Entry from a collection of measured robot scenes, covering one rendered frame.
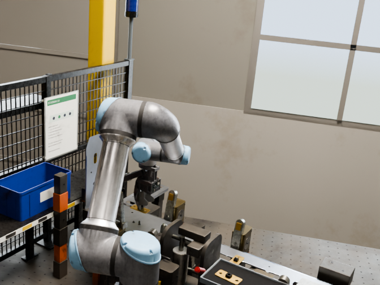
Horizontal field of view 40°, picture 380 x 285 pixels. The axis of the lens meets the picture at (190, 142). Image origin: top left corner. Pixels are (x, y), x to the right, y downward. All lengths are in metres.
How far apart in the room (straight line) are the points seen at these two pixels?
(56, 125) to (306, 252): 1.43
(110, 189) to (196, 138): 2.35
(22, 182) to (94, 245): 0.95
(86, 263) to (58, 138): 1.11
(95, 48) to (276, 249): 1.41
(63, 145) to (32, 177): 0.25
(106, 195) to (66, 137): 1.07
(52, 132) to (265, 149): 1.81
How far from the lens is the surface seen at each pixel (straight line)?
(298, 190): 3.94
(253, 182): 3.93
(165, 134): 1.62
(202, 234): 1.86
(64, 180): 2.26
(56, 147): 2.56
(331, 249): 2.94
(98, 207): 1.56
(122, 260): 1.51
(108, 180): 1.56
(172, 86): 3.81
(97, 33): 2.74
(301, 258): 2.79
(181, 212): 2.40
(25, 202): 2.23
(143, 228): 2.25
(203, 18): 3.69
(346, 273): 2.11
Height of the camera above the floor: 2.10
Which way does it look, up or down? 19 degrees down
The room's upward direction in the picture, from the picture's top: 5 degrees clockwise
